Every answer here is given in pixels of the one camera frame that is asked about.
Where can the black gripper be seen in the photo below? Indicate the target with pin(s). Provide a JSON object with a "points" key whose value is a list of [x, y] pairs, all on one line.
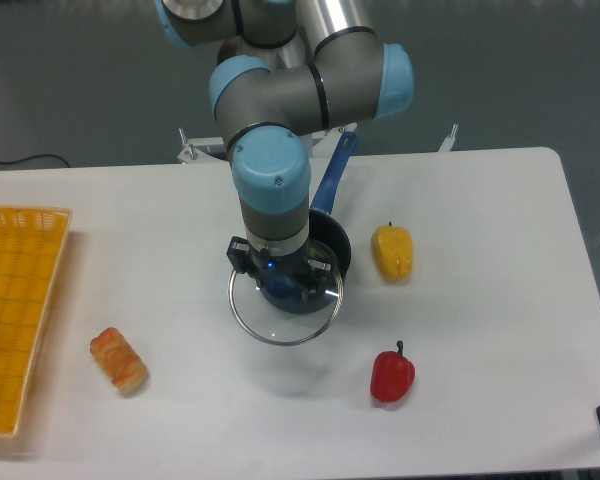
{"points": [[312, 276]]}

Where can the glass pot lid blue knob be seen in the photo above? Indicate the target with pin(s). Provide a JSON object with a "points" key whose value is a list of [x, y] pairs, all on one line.
{"points": [[270, 325]]}

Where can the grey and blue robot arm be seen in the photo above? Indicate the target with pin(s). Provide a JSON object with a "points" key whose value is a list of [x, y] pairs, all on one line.
{"points": [[310, 66]]}

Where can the dark blue saucepan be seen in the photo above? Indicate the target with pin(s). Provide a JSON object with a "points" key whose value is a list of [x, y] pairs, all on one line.
{"points": [[328, 241]]}

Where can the yellow bell pepper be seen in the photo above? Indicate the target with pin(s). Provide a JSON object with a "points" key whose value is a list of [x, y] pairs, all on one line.
{"points": [[393, 252]]}

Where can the red bell pepper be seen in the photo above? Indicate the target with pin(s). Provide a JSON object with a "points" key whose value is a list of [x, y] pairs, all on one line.
{"points": [[392, 375]]}

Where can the toy bread roll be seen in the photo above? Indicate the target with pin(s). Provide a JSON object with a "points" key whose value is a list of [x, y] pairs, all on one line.
{"points": [[119, 361]]}

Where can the yellow woven basket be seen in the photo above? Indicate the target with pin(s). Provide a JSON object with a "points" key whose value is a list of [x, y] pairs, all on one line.
{"points": [[32, 242]]}

